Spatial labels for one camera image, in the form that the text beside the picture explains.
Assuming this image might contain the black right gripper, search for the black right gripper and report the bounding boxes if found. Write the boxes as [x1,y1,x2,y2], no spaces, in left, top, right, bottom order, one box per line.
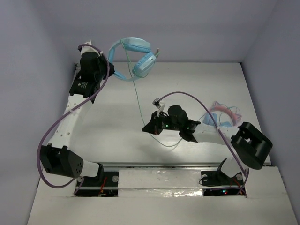
[142,110,181,135]

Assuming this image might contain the green headphone cable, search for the green headphone cable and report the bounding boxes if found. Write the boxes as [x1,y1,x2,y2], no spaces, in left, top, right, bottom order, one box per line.
[120,39,186,148]

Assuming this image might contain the light blue headphones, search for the light blue headphones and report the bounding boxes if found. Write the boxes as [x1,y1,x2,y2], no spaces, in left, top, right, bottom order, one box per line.
[108,37,160,82]

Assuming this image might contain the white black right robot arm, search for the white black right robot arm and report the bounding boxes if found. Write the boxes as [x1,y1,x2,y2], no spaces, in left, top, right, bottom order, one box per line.
[142,105,273,187]

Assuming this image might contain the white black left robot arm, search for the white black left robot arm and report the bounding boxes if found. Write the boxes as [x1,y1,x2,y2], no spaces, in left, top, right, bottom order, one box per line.
[37,52,114,185]

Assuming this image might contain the white front board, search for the white front board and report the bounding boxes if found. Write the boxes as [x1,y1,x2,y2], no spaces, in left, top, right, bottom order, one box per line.
[28,167,297,225]

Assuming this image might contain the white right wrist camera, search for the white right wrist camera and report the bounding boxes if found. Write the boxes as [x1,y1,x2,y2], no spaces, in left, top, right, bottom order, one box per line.
[152,98,165,115]

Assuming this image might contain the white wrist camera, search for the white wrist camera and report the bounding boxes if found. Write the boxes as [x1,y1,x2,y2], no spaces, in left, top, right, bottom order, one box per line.
[79,39,94,55]
[152,98,165,115]

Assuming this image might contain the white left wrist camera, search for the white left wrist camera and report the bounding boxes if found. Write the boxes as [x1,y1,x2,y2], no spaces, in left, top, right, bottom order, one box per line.
[79,39,94,55]

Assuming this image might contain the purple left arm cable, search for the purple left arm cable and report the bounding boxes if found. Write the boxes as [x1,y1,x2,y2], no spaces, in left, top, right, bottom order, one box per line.
[37,44,111,189]

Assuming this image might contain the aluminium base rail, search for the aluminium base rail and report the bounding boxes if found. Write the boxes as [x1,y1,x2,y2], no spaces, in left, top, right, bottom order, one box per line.
[100,162,220,168]

